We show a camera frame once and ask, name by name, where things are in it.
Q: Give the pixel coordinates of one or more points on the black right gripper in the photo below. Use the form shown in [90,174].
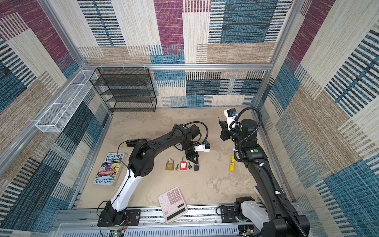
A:
[224,137]

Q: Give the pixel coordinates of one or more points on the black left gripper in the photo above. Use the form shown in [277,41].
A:
[191,157]

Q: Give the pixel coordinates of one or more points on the red safety padlock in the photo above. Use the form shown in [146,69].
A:
[183,164]

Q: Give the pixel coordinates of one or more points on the brass padlock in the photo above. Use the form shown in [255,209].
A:
[170,165]

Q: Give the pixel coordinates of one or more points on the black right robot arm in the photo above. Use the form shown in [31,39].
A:
[279,218]

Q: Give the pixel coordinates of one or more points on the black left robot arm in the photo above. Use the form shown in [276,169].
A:
[192,136]

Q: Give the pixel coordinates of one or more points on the pink calculator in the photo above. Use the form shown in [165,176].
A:
[172,205]

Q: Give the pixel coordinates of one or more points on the black stapler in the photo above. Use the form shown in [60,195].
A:
[133,143]

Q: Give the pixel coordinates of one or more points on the treehouse paperback book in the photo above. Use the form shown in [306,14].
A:
[107,174]

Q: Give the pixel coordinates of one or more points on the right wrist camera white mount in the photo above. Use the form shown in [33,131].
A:
[231,115]

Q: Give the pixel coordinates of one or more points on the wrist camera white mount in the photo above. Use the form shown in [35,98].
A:
[231,115]
[205,147]

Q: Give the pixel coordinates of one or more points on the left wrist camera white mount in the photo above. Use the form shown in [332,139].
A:
[205,147]

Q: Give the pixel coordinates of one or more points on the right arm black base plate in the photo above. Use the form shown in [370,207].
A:
[229,214]

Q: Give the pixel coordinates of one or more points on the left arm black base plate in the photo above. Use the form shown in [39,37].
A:
[111,218]

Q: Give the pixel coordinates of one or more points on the black wire shelf rack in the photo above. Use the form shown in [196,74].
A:
[125,89]

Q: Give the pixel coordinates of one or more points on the white wire mesh basket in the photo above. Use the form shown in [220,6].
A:
[57,116]

